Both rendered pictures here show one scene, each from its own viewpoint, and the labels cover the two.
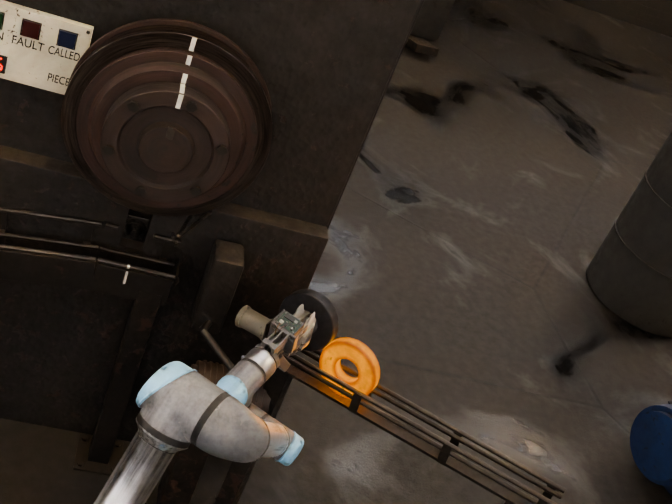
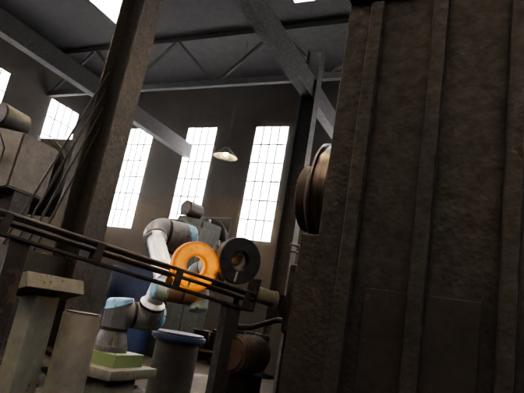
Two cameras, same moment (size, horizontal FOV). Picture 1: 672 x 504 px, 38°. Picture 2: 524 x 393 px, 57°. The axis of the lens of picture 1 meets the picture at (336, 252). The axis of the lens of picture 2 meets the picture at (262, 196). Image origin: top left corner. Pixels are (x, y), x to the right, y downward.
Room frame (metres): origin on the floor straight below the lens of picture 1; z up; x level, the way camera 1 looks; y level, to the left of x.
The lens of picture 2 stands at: (3.08, -1.13, 0.60)
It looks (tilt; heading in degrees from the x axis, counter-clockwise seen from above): 14 degrees up; 134
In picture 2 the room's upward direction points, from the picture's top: 10 degrees clockwise
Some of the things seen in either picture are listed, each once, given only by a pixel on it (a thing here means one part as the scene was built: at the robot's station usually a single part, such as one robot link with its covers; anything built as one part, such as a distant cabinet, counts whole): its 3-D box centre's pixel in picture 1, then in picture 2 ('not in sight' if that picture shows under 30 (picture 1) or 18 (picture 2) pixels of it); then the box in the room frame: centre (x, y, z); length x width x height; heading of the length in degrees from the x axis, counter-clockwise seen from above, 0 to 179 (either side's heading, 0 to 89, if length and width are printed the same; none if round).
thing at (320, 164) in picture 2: (168, 123); (333, 200); (1.94, 0.47, 1.11); 0.47 x 0.06 x 0.47; 108
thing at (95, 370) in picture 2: not in sight; (104, 367); (1.15, 0.09, 0.28); 0.32 x 0.32 x 0.04; 20
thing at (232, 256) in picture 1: (217, 286); (302, 300); (2.03, 0.25, 0.68); 0.11 x 0.08 x 0.24; 18
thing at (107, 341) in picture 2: not in sight; (111, 338); (1.15, 0.09, 0.40); 0.15 x 0.15 x 0.10
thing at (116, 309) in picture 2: not in sight; (119, 311); (1.15, 0.09, 0.52); 0.13 x 0.12 x 0.14; 75
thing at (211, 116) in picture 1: (166, 144); (310, 199); (1.85, 0.44, 1.11); 0.28 x 0.06 x 0.28; 108
